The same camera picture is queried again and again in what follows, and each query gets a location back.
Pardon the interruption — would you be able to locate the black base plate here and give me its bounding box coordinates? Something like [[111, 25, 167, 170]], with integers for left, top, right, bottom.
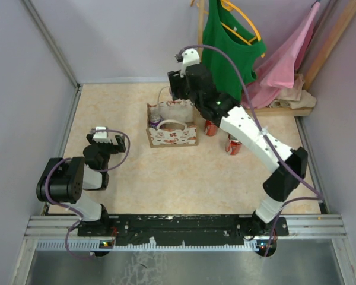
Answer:
[[78, 214, 288, 246]]

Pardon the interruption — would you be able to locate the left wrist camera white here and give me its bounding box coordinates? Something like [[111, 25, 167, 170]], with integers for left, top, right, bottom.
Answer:
[[90, 126, 110, 143]]

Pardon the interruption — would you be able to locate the white cable duct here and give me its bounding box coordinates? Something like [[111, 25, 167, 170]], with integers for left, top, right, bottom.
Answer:
[[35, 239, 278, 252]]

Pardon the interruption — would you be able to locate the pink shirt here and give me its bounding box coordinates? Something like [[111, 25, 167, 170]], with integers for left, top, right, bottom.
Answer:
[[241, 1, 320, 109]]

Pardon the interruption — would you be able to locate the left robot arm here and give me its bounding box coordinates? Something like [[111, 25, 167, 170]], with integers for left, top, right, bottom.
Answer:
[[36, 127, 130, 236]]

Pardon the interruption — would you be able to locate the wooden clothes rack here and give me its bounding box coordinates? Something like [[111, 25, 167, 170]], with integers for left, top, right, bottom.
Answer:
[[190, 1, 356, 117]]

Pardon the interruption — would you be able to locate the purple soda can left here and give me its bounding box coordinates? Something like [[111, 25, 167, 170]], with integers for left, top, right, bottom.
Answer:
[[149, 110, 163, 129]]

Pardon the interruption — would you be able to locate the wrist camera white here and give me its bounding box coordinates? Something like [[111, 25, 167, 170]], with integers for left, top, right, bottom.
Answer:
[[90, 126, 110, 143], [175, 48, 200, 78]]

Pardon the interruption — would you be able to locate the beige cloth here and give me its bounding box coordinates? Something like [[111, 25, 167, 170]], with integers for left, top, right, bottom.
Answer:
[[269, 74, 317, 109]]

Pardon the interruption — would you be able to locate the red cola can front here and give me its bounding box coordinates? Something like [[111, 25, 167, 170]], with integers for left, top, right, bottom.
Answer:
[[204, 120, 218, 137]]

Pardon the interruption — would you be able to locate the red cola can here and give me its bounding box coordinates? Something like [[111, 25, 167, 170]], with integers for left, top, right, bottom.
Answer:
[[204, 120, 218, 137], [225, 134, 242, 155]]

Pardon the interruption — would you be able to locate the canvas tote bag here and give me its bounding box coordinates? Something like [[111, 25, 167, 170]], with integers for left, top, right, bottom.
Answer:
[[146, 86, 199, 148]]

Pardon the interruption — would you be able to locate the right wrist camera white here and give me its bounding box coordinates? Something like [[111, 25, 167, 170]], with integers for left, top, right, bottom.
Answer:
[[175, 48, 200, 78]]

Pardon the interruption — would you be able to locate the yellow clothes hanger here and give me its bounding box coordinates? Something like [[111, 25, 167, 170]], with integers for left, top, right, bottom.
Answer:
[[190, 0, 266, 58]]

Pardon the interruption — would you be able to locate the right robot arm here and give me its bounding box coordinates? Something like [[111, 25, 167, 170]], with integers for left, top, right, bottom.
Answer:
[[167, 64, 308, 235]]

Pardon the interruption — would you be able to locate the aluminium rail frame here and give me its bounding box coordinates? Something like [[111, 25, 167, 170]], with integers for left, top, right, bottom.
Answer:
[[25, 214, 347, 239]]

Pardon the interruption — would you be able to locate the green tank top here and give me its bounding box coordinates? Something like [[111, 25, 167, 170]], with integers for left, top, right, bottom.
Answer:
[[200, 0, 267, 100]]

